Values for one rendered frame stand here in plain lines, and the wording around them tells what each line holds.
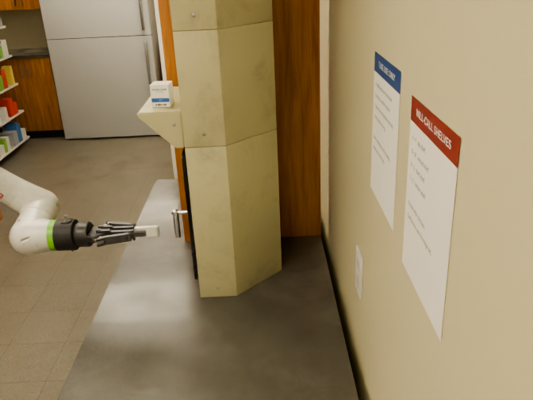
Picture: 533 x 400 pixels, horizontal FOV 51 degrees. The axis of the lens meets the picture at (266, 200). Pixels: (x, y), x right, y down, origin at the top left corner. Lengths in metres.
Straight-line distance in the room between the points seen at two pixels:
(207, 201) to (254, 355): 0.44
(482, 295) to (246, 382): 0.88
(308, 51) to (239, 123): 0.42
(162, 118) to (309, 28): 0.58
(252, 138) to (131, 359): 0.67
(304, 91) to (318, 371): 0.89
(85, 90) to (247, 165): 5.26
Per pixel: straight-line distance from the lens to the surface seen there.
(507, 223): 0.55
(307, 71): 1.84
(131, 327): 1.65
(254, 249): 1.70
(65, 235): 1.71
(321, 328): 1.57
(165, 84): 1.54
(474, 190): 0.62
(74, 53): 6.70
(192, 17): 1.45
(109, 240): 1.67
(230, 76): 1.49
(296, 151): 1.91
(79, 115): 6.84
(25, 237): 1.75
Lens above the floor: 1.87
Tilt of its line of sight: 23 degrees down
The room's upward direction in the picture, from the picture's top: 3 degrees counter-clockwise
